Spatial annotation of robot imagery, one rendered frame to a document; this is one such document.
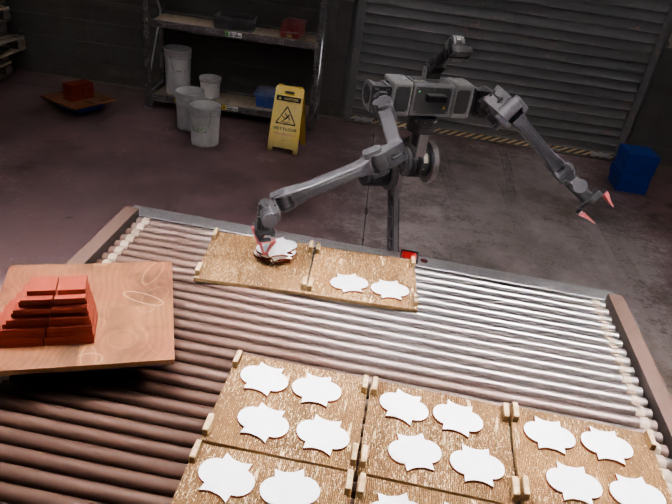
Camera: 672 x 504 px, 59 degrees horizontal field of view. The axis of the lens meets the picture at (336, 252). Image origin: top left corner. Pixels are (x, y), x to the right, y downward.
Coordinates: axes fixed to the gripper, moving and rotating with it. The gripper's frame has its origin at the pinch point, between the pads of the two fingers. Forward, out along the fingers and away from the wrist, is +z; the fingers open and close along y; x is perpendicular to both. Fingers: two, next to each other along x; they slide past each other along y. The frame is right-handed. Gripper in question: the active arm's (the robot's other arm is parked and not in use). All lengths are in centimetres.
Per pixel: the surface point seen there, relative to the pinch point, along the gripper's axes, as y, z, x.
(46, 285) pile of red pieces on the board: 44, -21, -72
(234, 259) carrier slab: -1.9, 5.4, -10.1
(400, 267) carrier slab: 16, 5, 53
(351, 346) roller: 54, 7, 16
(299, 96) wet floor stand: -327, 44, 129
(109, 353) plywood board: 55, -5, -58
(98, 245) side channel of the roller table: -18, 5, -58
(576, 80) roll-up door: -304, 14, 429
